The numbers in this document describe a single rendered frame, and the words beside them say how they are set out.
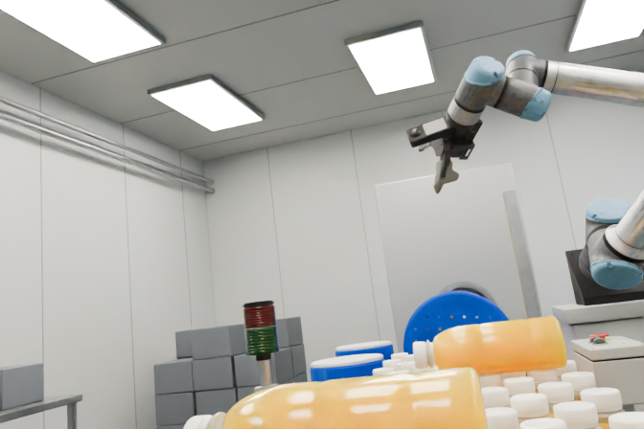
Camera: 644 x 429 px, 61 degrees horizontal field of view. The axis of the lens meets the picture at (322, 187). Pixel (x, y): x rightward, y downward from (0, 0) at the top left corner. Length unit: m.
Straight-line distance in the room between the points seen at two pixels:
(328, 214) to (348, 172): 0.59
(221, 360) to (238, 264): 2.39
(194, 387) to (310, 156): 3.27
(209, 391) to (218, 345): 0.40
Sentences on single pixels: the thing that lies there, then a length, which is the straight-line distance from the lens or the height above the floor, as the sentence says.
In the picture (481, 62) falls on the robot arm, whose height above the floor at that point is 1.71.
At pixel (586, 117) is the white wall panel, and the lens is 6.94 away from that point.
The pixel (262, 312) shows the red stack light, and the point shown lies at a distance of 1.10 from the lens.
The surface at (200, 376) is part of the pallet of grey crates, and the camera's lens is 5.19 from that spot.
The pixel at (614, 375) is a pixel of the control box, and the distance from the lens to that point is 1.16.
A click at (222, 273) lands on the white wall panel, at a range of 7.34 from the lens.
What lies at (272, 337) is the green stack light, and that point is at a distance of 1.10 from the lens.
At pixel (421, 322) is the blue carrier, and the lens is 1.48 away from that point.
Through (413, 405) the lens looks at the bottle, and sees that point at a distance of 0.37.
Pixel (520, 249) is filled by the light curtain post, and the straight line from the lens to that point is 2.91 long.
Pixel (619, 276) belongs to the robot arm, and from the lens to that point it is 1.58.
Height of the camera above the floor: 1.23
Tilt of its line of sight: 12 degrees up
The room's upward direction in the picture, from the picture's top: 7 degrees counter-clockwise
